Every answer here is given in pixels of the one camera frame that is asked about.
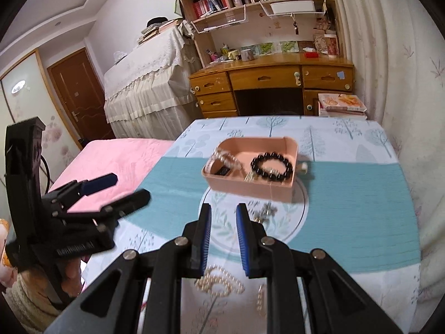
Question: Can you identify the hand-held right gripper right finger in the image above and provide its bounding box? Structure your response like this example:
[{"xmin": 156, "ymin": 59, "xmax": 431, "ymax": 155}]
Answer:
[{"xmin": 236, "ymin": 203, "xmax": 395, "ymax": 334}]

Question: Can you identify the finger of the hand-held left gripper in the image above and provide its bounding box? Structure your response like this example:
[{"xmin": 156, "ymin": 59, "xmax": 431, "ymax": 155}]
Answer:
[
  {"xmin": 56, "ymin": 188, "xmax": 151, "ymax": 232},
  {"xmin": 42, "ymin": 173, "xmax": 118, "ymax": 213}
]

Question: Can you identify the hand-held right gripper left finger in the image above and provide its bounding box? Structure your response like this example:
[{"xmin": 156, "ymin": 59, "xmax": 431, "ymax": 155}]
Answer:
[{"xmin": 45, "ymin": 203, "xmax": 212, "ymax": 334}]

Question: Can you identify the pearl necklace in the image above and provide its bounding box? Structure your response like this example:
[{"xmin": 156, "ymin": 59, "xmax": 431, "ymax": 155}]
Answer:
[{"xmin": 195, "ymin": 265, "xmax": 246, "ymax": 298}]

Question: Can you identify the pink plastic tray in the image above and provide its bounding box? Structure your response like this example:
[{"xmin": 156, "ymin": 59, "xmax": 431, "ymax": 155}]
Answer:
[{"xmin": 202, "ymin": 137, "xmax": 308, "ymax": 202}]

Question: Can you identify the gold pearl earring chain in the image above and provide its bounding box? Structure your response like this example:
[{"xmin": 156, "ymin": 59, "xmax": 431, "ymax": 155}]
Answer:
[{"xmin": 255, "ymin": 283, "xmax": 266, "ymax": 317}]

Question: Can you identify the person's left forearm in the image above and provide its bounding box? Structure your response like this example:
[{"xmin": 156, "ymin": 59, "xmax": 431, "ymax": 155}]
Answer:
[{"xmin": 7, "ymin": 271, "xmax": 66, "ymax": 331}]

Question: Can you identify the person's left hand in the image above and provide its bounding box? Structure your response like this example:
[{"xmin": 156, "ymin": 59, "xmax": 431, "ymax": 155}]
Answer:
[{"xmin": 65, "ymin": 256, "xmax": 85, "ymax": 296}]

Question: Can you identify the pink blanket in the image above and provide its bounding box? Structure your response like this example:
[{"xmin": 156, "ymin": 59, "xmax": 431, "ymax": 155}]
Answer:
[{"xmin": 47, "ymin": 138, "xmax": 176, "ymax": 237}]

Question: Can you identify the frosted floral wardrobe door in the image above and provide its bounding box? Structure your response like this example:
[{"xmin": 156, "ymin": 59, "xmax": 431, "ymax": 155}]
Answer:
[{"xmin": 0, "ymin": 50, "xmax": 82, "ymax": 195}]

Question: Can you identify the orange floral cloth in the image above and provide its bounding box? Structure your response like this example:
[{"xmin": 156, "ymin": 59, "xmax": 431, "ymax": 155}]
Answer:
[{"xmin": 0, "ymin": 217, "xmax": 16, "ymax": 286}]

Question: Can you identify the brown wooden door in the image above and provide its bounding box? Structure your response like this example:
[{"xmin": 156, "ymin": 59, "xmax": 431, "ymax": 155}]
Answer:
[{"xmin": 47, "ymin": 48, "xmax": 115, "ymax": 143}]

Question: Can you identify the cloth-covered piano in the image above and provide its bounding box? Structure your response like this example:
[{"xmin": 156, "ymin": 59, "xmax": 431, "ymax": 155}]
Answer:
[{"xmin": 103, "ymin": 26, "xmax": 204, "ymax": 140}]

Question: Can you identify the stack of books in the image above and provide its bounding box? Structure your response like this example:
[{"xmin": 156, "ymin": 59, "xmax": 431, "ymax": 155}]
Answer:
[{"xmin": 137, "ymin": 19, "xmax": 183, "ymax": 45}]

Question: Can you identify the wooden bookshelf hutch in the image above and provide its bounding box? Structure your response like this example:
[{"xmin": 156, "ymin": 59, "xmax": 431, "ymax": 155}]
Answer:
[{"xmin": 170, "ymin": 0, "xmax": 346, "ymax": 67}]

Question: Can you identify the wooden desk with drawers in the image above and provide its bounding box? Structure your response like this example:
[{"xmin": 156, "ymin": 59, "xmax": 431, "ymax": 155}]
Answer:
[{"xmin": 189, "ymin": 55, "xmax": 355, "ymax": 119}]

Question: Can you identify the stack of magazines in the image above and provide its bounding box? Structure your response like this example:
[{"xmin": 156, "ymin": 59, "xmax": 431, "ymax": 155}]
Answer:
[{"xmin": 317, "ymin": 93, "xmax": 368, "ymax": 121}]

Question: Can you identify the row of red books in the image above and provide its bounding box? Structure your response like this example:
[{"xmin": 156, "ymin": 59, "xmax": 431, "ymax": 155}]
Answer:
[{"xmin": 192, "ymin": 0, "xmax": 228, "ymax": 19}]

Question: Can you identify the floral canister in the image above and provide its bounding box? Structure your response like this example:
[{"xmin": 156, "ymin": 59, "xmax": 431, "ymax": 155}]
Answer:
[{"xmin": 323, "ymin": 34, "xmax": 339, "ymax": 58}]

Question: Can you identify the cream floral curtain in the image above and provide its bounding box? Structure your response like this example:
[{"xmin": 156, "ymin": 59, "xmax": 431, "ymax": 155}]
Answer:
[{"xmin": 328, "ymin": 0, "xmax": 445, "ymax": 321}]

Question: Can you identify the white storage box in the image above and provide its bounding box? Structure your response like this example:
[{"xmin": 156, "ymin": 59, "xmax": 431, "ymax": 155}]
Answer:
[{"xmin": 269, "ymin": 1, "xmax": 316, "ymax": 15}]

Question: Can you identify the black cable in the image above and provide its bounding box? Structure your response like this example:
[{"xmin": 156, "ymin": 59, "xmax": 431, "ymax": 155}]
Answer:
[{"xmin": 40, "ymin": 153, "xmax": 53, "ymax": 195}]

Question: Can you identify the white strap watch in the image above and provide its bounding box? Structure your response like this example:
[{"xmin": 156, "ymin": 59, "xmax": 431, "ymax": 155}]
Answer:
[{"xmin": 205, "ymin": 156, "xmax": 233, "ymax": 177}]

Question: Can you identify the black bead bracelet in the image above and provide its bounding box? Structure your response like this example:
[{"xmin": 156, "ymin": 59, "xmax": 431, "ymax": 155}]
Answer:
[{"xmin": 251, "ymin": 152, "xmax": 293, "ymax": 182}]

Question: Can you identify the white bead bracelet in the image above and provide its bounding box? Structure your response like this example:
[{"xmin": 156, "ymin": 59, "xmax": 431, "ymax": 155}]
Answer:
[{"xmin": 210, "ymin": 149, "xmax": 244, "ymax": 173}]

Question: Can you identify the white wire basket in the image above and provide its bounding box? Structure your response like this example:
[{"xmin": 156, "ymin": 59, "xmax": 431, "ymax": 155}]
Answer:
[
  {"xmin": 191, "ymin": 4, "xmax": 248, "ymax": 35},
  {"xmin": 259, "ymin": 0, "xmax": 327, "ymax": 19}
]

